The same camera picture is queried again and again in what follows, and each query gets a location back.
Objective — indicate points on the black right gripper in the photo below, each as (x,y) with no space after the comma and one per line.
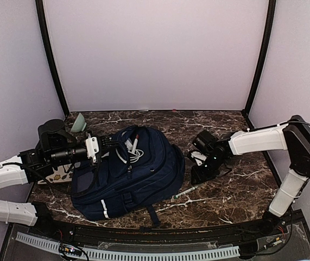
(200,177)

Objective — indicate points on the green capped marker pen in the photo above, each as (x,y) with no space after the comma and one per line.
(184,192)

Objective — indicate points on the navy blue student backpack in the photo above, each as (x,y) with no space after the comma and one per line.
(127,181)

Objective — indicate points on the red capped marker pen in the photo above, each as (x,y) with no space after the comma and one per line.
(135,144)

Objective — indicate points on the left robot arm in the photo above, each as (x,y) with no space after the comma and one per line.
(56,147)

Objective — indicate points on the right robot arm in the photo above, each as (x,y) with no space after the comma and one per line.
(293,136)

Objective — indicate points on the green ceramic bowl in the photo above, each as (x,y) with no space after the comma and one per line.
(79,124)

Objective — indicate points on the floral pattern notebook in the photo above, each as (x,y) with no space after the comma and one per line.
(61,176)

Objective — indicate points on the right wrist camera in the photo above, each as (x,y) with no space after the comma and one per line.
(196,157)

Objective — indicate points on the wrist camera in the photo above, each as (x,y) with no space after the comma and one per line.
(97,146)
(196,157)

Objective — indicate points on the black curved front rail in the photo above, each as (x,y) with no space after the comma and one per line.
(188,222)

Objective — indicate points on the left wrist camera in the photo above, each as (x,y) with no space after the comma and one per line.
(97,146)

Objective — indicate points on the grey slotted cable duct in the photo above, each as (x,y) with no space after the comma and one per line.
(126,252)

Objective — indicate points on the right black frame post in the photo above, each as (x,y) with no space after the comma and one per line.
(261,57)

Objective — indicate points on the black frame post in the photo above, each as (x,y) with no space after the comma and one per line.
(261,57)
(41,16)

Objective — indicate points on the left black frame post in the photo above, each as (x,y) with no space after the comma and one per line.
(41,16)

